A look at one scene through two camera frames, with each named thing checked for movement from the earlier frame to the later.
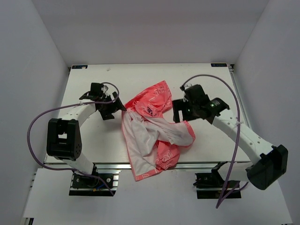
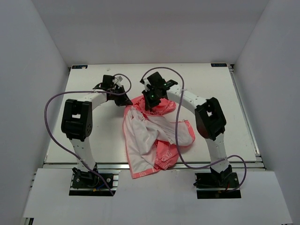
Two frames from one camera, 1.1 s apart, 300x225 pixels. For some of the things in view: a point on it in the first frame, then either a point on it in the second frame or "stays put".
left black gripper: x=114 y=106 to x=124 y=100
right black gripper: x=179 y=105 to x=150 y=103
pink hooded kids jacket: x=153 y=143 stays put
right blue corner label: x=219 y=64 stays put
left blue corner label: x=79 y=67 stays put
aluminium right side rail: x=236 y=86 stays put
